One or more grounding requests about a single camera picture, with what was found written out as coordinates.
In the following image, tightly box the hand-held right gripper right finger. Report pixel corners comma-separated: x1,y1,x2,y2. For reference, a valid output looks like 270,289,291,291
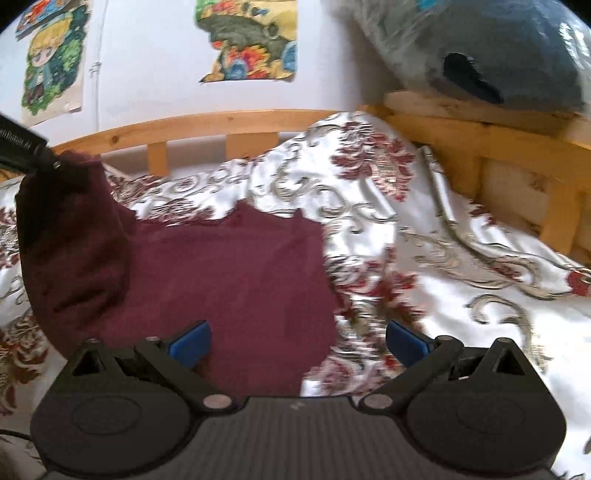
360,319,532,411

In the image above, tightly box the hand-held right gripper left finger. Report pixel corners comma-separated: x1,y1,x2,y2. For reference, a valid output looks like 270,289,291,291
68,319,235,411

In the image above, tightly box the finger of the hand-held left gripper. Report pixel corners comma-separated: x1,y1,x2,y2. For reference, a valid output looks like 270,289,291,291
24,147,64,176

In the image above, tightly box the maroon long-sleeved shirt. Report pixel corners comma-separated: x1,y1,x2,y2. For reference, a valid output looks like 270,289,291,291
16,150,352,398

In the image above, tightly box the floral satin blanket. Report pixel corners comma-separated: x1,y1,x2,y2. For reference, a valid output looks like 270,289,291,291
0,111,591,480

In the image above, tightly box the plastic bag with blue bedding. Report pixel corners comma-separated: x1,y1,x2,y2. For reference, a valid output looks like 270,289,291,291
341,0,591,115

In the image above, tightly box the blond cartoon figure wall poster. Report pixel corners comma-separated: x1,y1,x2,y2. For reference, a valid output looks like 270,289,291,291
21,7,88,127

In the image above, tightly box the white wall pipe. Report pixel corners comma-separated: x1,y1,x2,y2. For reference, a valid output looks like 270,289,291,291
90,0,107,132

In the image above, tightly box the red and blue wall poster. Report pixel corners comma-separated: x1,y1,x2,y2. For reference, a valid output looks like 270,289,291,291
16,0,89,38

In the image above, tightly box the wooden bed frame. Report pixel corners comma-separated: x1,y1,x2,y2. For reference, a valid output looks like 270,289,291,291
0,90,591,271

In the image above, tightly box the cartoon landscape wall poster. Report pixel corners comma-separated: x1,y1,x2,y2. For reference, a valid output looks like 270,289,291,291
195,0,300,85

